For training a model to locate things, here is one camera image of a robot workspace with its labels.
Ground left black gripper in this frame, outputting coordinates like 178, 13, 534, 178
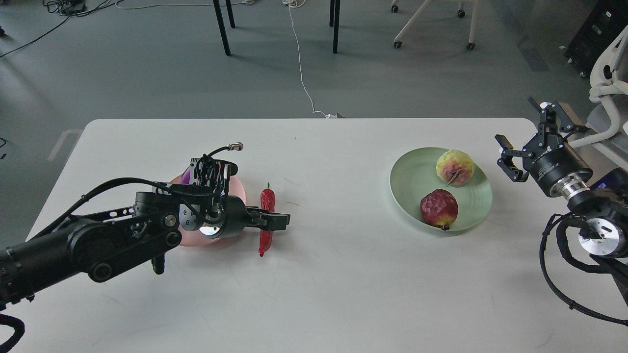
198, 195, 291, 239

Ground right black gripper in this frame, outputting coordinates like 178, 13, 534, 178
494, 97, 593, 198

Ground yellow-green pink fruit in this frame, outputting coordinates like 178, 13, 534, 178
435, 150, 475, 187

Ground purple eggplant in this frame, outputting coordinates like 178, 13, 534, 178
179, 166, 193, 185

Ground dark red pomegranate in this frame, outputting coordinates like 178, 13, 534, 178
419, 189, 458, 231

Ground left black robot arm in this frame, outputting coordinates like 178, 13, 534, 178
0, 143, 291, 310

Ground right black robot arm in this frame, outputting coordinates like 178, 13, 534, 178
495, 98, 627, 326

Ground red chili pepper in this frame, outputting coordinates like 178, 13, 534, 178
258, 183, 275, 257

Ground white office chair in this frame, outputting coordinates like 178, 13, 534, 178
570, 27, 628, 170

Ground pink plate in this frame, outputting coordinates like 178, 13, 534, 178
179, 176, 246, 247

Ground light green plate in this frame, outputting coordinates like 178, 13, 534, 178
390, 147, 493, 234

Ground black equipment cabinet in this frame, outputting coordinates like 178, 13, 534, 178
565, 0, 628, 78

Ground white rolling chair base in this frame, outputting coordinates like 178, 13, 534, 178
391, 0, 480, 51

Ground black table legs right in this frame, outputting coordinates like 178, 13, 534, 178
328, 0, 341, 54

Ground black table legs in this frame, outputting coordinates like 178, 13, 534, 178
212, 0, 236, 56
328, 0, 341, 54

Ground black table legs left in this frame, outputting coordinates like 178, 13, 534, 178
212, 0, 236, 56

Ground white floor cable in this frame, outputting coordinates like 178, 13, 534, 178
283, 0, 338, 119

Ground black floor cables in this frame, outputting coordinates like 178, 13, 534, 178
0, 0, 118, 58

